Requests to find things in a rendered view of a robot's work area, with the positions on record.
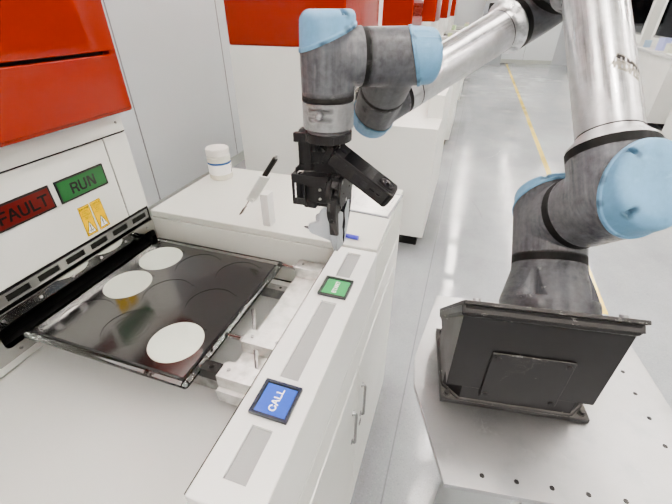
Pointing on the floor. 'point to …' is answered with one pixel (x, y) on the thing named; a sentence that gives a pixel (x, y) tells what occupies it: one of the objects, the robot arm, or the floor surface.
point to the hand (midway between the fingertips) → (340, 244)
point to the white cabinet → (354, 405)
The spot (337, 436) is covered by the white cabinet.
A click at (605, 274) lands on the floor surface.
